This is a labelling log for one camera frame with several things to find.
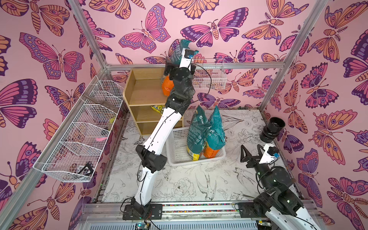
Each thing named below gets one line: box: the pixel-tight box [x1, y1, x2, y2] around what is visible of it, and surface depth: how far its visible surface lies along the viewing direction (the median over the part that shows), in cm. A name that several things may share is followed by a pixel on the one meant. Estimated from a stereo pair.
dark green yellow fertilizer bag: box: [186, 104, 212, 161], surface depth 82 cm
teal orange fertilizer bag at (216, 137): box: [203, 105, 226, 159], surface depth 81 cm
